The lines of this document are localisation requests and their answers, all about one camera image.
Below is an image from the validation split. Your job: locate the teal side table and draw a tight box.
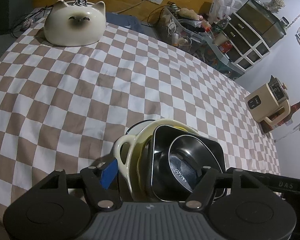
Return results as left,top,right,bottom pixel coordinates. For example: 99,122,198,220
195,40,245,80

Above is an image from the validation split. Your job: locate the black cable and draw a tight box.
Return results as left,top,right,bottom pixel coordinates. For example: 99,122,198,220
147,5,170,28

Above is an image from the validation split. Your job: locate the clear plastic water bottle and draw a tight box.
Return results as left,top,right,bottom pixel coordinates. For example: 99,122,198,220
211,17,229,37

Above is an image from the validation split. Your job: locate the red drink can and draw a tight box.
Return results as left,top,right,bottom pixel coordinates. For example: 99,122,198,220
219,42,232,54

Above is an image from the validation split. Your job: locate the beige power cable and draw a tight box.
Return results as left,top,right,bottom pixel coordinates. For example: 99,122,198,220
110,0,147,14

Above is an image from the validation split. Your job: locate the white cup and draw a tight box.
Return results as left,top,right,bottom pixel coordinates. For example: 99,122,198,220
213,33,227,46

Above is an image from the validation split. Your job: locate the oval steel bowl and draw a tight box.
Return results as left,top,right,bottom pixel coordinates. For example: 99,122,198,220
168,134,217,193

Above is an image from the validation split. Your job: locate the large rectangular steel container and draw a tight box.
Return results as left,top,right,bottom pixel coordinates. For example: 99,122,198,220
145,124,227,202

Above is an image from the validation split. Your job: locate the white plastic bag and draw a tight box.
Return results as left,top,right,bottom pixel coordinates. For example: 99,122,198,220
209,0,242,22

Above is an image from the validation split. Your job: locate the cream bowl with handles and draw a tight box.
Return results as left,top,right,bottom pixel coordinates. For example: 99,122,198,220
114,119,200,202

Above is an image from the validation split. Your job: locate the white cat-shaped ceramic bowl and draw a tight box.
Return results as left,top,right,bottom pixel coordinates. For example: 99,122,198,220
44,0,107,47

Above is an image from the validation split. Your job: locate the brown beer bottle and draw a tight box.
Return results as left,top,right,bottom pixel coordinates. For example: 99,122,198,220
261,100,300,133

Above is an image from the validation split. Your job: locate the grey cabinet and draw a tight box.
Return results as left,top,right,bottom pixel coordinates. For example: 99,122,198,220
0,0,35,38

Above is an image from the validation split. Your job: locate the brown plush toy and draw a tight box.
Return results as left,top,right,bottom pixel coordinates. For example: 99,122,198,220
176,8,199,20

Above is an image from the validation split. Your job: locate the brown white checkered tablecloth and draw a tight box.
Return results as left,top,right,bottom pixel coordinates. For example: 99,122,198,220
0,6,282,230

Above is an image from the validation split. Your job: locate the white plastic drawer unit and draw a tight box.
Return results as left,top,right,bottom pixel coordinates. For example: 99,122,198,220
221,12,270,72

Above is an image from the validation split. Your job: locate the blue cloth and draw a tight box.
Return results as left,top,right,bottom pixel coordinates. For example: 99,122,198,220
105,12,143,32

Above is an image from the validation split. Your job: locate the dried flower bunch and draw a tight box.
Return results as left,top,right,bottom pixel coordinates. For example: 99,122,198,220
265,0,285,13

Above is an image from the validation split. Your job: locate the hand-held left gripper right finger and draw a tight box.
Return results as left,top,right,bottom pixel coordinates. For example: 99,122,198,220
185,167,263,209

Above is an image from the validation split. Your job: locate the white leaf-print plate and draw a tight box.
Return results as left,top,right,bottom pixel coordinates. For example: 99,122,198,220
125,120,155,137

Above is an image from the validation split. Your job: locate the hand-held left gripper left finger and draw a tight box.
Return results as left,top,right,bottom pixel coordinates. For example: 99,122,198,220
40,159,123,212

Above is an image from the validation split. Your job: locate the beige electric kettle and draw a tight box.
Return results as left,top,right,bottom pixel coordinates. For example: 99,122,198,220
244,75,290,126

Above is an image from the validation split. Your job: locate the clear plastic storage box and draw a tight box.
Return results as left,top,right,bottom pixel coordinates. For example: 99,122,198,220
154,7,210,53

